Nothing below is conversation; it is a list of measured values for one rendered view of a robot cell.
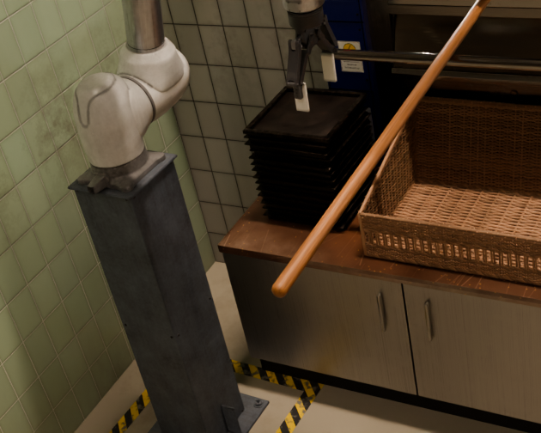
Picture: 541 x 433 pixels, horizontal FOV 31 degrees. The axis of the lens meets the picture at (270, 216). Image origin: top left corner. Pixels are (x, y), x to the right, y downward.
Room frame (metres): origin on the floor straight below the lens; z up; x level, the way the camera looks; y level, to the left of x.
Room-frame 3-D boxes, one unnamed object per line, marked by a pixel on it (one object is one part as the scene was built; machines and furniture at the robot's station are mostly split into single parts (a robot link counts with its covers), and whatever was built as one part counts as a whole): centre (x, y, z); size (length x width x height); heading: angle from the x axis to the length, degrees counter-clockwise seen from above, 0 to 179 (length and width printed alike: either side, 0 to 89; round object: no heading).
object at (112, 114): (2.31, 0.36, 1.17); 0.18 x 0.16 x 0.22; 141
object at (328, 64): (1.97, -0.20, 1.32); 0.03 x 0.01 x 0.07; 54
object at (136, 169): (2.28, 0.38, 1.03); 0.22 x 0.18 x 0.06; 143
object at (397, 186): (2.26, -0.60, 0.72); 0.56 x 0.49 x 0.28; 54
